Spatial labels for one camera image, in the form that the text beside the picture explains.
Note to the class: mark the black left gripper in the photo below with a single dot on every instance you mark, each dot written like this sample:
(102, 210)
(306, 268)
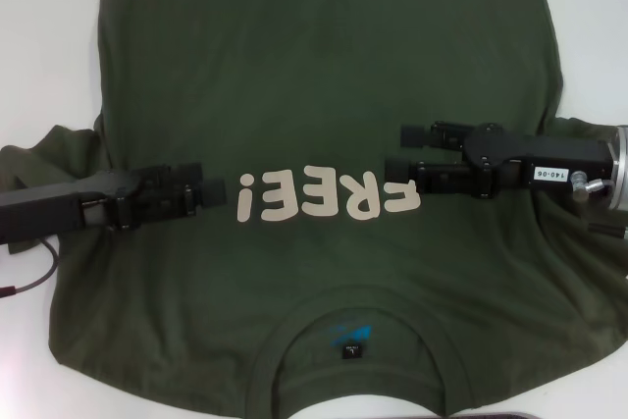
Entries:
(39, 213)

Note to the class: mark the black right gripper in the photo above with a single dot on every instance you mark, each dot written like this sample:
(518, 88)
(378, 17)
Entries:
(495, 144)

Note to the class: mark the dark green FREE! t-shirt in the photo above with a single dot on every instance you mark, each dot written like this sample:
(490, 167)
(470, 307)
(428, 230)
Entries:
(314, 70)

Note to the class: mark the dark robot torso edge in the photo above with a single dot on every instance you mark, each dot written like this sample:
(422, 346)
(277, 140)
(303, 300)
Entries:
(481, 416)

